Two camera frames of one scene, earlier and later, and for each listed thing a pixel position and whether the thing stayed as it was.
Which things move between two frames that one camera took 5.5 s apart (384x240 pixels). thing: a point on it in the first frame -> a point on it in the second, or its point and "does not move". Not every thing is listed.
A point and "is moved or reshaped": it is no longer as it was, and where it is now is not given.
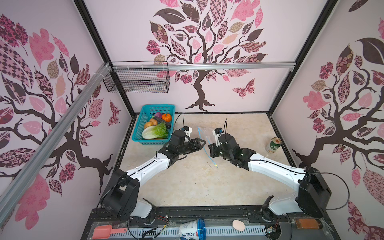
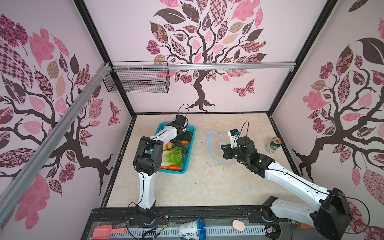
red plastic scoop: (104, 232) does not move
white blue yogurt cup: (193, 230) does not move
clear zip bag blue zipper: (204, 134) is moved or reshaped
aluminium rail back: (199, 66) does not move
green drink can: (274, 144) does not move
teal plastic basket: (146, 112) -> (175, 160)
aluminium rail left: (15, 188) does not move
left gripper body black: (185, 149) -> (184, 136)
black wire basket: (139, 77) does not move
